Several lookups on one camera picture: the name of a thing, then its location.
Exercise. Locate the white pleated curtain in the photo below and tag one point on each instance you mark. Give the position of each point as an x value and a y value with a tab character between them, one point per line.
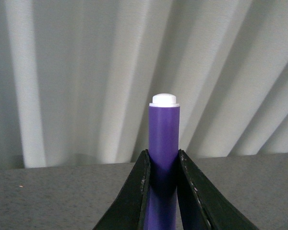
77	76

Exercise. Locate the purple pen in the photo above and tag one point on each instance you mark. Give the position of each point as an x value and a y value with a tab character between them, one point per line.
163	138

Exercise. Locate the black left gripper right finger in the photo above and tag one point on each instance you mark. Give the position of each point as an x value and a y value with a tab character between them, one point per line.
202	206

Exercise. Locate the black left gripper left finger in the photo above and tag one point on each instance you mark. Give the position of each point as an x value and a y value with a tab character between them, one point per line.
128	210

